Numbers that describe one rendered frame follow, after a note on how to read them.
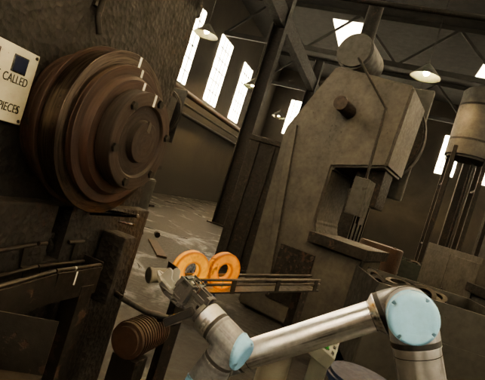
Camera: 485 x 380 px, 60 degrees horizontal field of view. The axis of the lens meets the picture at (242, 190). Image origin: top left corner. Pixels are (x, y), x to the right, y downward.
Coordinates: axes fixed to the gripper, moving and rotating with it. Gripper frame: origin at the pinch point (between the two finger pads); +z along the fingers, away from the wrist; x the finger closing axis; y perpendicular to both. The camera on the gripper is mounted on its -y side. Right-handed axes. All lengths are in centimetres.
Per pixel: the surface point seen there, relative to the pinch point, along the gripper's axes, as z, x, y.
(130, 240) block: 19.3, -3.2, -1.0
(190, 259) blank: 10.4, -29.7, -2.2
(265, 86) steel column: 506, -760, 129
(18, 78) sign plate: 35, 46, 34
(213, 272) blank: 4.5, -41.2, -4.1
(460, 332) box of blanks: -86, -214, 12
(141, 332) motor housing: -1.8, -7.0, -23.0
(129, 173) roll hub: 15.9, 17.5, 24.3
